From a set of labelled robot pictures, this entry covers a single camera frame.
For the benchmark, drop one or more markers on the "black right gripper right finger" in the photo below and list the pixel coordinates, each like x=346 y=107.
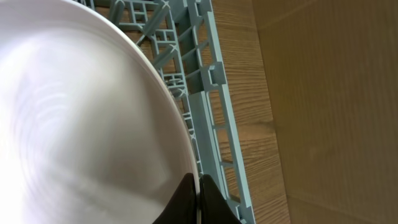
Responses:
x=214 y=209

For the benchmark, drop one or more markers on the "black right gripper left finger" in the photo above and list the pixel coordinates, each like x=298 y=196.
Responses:
x=182 y=207

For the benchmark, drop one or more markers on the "pink round plate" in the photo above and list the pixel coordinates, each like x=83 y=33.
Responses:
x=89 y=131

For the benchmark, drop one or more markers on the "grey dishwasher rack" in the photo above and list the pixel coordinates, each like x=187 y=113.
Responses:
x=183 y=40

